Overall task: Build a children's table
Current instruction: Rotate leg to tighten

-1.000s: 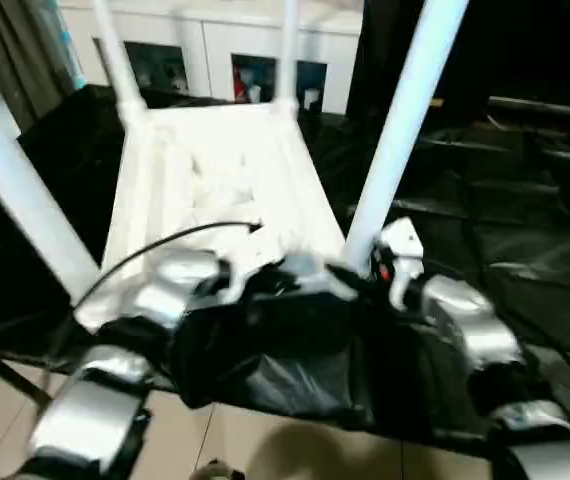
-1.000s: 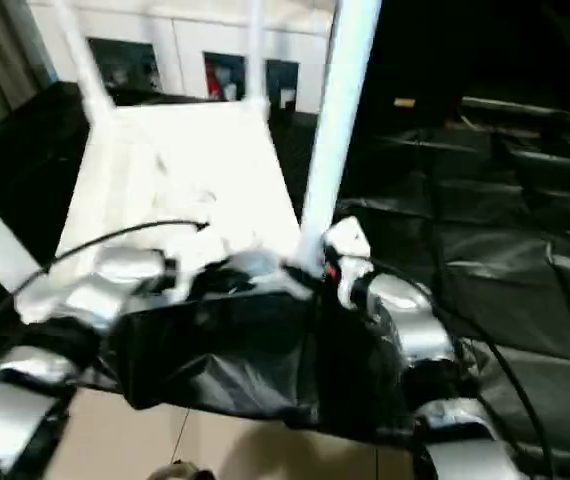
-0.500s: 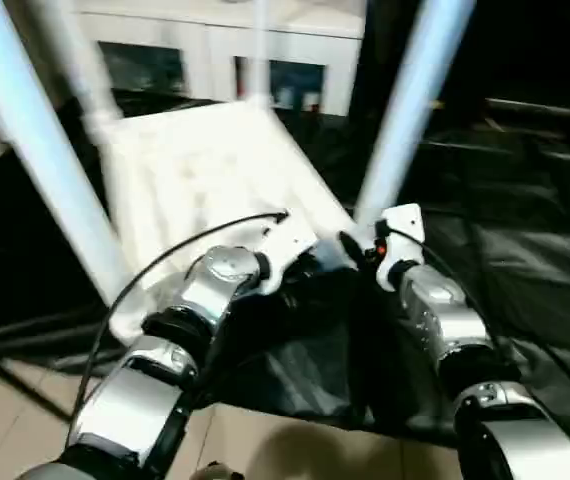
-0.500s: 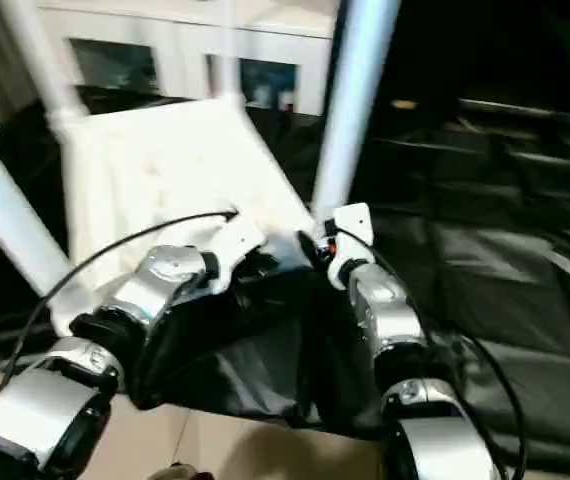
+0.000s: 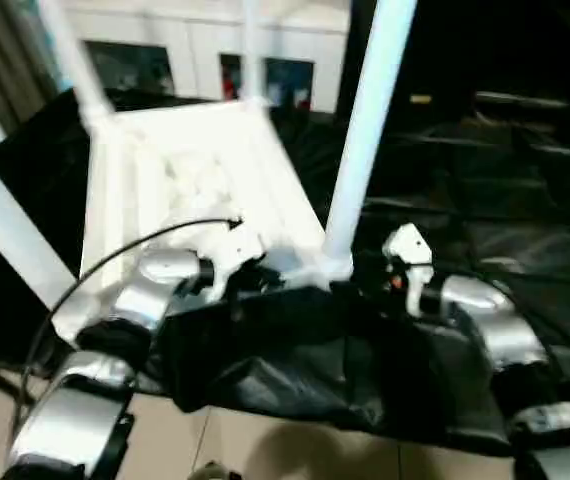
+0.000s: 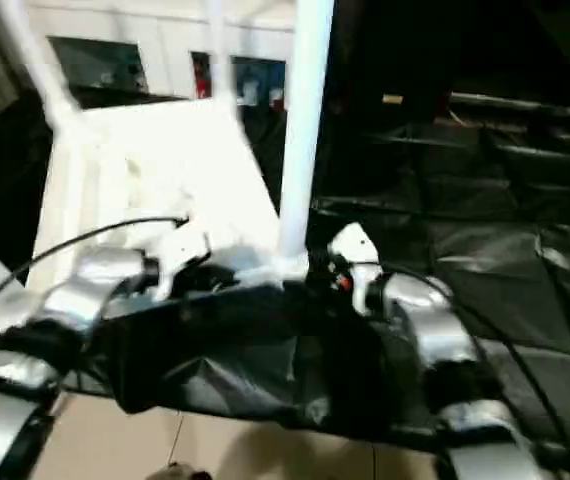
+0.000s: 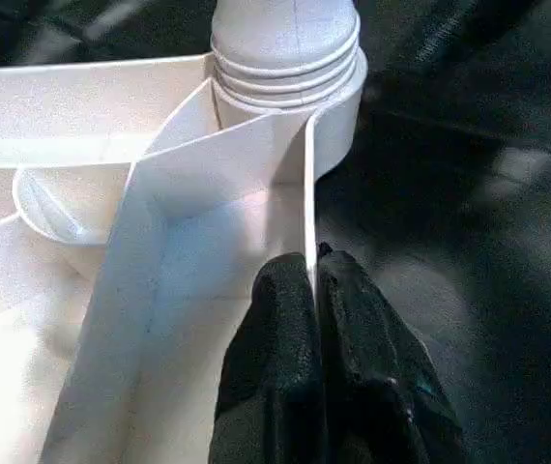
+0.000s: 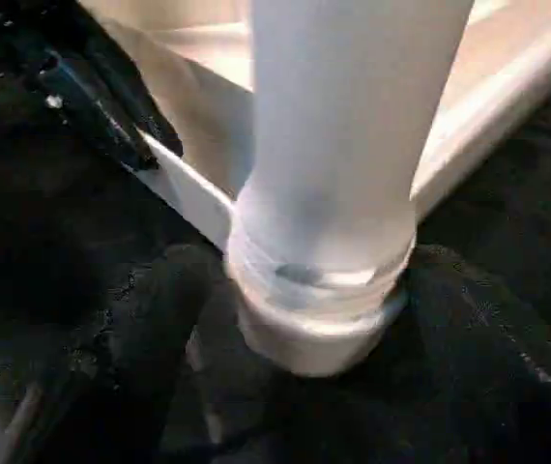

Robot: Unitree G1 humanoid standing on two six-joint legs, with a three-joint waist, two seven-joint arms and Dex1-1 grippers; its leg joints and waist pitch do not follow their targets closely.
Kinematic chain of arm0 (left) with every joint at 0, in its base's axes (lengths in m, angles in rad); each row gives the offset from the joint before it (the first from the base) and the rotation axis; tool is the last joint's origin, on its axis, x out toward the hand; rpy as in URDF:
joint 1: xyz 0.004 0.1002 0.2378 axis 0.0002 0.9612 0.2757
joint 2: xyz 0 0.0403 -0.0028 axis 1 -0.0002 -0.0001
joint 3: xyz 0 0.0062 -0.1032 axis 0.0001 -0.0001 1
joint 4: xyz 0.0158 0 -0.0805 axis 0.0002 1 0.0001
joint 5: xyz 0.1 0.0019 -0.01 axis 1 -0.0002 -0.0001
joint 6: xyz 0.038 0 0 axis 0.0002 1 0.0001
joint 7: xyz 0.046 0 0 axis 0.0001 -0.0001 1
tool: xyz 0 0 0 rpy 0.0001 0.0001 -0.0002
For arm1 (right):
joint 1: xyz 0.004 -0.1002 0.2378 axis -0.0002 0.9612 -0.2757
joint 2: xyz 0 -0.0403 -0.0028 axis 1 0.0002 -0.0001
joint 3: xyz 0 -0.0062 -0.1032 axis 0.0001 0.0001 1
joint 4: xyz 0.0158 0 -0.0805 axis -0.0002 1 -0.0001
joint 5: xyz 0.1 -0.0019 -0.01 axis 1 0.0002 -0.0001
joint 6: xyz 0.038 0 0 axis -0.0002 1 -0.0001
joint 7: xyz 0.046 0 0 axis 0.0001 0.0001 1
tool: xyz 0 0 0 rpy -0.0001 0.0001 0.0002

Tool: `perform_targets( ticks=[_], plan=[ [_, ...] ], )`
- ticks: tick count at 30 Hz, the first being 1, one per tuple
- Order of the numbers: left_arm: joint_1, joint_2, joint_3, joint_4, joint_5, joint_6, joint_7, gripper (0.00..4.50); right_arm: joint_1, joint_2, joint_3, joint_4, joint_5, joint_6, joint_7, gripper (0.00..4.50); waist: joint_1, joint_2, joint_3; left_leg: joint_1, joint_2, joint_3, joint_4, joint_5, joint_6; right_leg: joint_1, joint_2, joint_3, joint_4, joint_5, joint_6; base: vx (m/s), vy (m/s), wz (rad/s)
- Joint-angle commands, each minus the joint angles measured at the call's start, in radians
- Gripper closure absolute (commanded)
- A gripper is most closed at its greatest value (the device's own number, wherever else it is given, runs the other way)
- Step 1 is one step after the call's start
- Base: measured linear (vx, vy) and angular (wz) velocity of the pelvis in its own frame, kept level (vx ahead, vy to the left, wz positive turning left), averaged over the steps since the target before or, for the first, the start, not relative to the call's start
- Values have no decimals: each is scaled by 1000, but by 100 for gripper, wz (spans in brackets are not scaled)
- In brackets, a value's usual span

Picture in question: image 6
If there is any black table mat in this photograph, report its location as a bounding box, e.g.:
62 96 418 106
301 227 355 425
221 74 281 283
0 88 570 471

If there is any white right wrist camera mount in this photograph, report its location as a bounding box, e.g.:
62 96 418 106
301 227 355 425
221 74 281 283
325 222 386 316

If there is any white plastic table top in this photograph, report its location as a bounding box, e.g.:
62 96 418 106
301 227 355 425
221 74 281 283
0 98 311 333

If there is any white glass-door cabinet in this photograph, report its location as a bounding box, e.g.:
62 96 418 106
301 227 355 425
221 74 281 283
20 0 301 111

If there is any long black bar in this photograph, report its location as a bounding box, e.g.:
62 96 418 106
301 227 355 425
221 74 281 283
447 93 570 119

